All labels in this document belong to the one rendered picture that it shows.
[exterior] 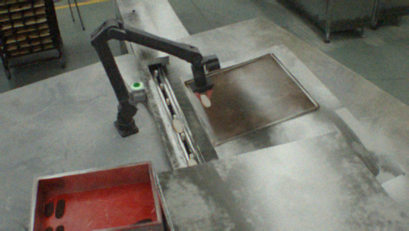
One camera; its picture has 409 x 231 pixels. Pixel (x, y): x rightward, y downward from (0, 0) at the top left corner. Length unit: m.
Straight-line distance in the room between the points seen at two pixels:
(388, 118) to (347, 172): 1.12
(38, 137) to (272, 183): 1.32
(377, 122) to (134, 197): 1.21
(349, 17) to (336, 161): 3.57
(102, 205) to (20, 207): 0.34
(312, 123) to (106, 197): 0.89
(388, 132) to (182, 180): 1.28
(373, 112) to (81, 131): 1.44
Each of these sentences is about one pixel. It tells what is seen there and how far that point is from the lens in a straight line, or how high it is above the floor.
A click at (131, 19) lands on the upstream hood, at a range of 2.81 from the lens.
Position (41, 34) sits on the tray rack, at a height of 0.38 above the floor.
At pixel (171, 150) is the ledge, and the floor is 0.86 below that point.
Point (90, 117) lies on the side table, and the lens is 2.09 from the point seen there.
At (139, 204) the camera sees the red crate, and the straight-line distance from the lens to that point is 1.62.
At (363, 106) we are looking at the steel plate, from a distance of 2.21.
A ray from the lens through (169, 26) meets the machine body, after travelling 2.90.
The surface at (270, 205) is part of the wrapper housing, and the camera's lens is 0.97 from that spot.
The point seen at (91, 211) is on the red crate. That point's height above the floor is 0.82.
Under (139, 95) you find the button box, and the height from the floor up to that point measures 0.86.
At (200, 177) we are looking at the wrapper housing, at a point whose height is 1.30.
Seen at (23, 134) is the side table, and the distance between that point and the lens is 2.11.
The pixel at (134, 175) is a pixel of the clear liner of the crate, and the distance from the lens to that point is 1.66.
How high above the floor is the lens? 2.04
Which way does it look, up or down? 37 degrees down
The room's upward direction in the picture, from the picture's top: 1 degrees counter-clockwise
